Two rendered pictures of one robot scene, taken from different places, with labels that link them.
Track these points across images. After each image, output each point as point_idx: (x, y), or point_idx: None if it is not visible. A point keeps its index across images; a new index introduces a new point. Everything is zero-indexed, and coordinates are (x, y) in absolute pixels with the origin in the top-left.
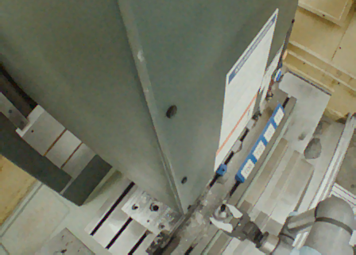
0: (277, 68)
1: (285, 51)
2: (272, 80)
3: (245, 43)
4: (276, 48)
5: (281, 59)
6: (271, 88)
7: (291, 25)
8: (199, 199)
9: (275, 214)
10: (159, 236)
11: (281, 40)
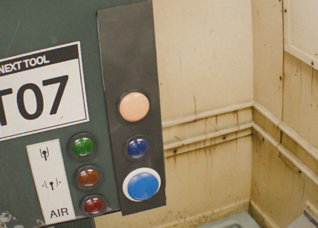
0: (114, 146)
1: (136, 93)
2: (83, 168)
3: None
4: (18, 17)
5: (120, 116)
6: (96, 202)
7: None
8: None
9: None
10: None
11: (58, 13)
